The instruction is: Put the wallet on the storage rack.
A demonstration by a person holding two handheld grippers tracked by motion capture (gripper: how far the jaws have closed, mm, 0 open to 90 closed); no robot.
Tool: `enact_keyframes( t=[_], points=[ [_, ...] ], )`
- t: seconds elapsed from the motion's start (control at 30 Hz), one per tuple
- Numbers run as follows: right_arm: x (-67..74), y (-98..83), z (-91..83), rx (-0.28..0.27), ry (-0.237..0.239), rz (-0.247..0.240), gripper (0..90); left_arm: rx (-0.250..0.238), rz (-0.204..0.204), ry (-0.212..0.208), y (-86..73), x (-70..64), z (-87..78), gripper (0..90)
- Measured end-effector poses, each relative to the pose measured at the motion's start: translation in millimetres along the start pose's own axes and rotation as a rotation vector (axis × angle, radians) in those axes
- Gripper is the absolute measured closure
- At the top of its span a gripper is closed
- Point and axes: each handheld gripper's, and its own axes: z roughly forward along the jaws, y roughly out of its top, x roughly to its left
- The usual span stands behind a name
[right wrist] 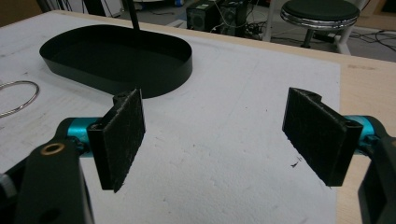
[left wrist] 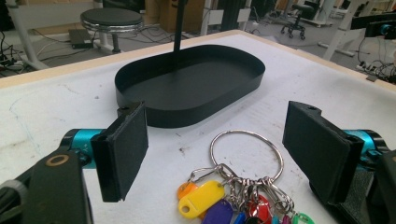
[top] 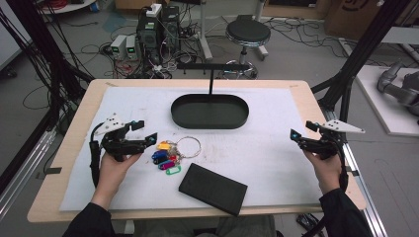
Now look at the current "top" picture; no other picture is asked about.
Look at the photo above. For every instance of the person's right hand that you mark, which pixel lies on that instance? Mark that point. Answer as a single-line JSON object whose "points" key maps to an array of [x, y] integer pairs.
{"points": [[327, 174]]}

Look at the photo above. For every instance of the yellow key tag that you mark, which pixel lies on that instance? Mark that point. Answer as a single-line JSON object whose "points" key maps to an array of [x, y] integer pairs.
{"points": [[163, 145]]}

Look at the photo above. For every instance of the dark navy key tag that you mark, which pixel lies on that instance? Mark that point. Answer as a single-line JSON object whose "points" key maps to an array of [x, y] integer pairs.
{"points": [[160, 160]]}

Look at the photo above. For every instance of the black tape strip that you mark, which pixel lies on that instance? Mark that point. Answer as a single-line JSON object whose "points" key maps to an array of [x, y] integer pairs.
{"points": [[52, 171]]}

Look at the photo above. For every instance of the black oval tray hanger stand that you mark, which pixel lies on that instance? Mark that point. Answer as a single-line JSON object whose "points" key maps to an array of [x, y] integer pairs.
{"points": [[209, 113]]}

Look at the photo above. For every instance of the aluminium rail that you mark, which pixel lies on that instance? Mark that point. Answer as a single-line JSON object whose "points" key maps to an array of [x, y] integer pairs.
{"points": [[23, 168], [365, 194]]}

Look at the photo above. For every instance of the cardboard box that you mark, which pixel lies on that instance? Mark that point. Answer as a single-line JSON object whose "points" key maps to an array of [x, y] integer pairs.
{"points": [[355, 16]]}

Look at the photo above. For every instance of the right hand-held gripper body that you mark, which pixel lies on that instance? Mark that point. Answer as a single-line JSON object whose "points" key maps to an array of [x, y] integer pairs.
{"points": [[324, 144]]}

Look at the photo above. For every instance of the white power strip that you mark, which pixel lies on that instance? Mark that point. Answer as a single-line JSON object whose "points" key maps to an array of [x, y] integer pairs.
{"points": [[154, 10]]}

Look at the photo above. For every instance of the black round stool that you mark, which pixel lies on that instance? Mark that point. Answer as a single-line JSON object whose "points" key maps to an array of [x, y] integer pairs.
{"points": [[247, 32]]}

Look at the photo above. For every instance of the black power adapter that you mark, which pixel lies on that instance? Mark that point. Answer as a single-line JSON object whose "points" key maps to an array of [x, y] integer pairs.
{"points": [[307, 222]]}

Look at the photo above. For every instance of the red key tag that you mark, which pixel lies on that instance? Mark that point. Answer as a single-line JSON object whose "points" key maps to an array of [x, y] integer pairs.
{"points": [[173, 158]]}

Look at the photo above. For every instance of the white power supply unit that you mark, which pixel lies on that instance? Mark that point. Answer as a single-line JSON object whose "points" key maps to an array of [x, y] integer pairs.
{"points": [[118, 46], [131, 46]]}

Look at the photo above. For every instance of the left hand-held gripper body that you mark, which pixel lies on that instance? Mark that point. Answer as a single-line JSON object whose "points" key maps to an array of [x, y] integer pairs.
{"points": [[118, 146]]}

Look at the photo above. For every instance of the black rectangular box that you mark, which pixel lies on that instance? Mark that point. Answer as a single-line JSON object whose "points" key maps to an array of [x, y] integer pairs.
{"points": [[213, 189]]}

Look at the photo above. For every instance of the green key tag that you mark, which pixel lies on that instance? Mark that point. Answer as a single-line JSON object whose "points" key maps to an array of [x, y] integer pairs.
{"points": [[173, 170]]}

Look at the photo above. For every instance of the black computer tower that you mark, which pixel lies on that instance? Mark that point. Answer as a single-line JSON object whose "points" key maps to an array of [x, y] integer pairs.
{"points": [[171, 28], [149, 36]]}

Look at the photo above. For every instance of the person's left hand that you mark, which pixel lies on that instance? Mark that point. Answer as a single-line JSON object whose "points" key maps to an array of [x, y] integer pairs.
{"points": [[112, 174]]}

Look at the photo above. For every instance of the white table mat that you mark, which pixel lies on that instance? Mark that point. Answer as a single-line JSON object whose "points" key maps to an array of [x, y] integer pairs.
{"points": [[263, 158]]}

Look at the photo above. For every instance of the black frame post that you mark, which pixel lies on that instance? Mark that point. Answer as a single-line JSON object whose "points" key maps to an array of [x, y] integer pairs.
{"points": [[39, 42], [365, 46]]}

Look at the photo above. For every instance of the magenta key tag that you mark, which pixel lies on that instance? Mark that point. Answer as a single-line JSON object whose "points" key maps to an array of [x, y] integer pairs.
{"points": [[166, 165]]}

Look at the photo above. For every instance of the white floor board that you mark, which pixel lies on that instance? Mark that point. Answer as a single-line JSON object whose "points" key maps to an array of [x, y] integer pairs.
{"points": [[385, 112]]}

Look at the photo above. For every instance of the blue key tag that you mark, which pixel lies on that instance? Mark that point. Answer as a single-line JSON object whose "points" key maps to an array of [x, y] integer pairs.
{"points": [[159, 154]]}

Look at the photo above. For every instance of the white stand leg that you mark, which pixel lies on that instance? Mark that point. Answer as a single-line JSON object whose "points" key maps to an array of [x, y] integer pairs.
{"points": [[205, 36]]}

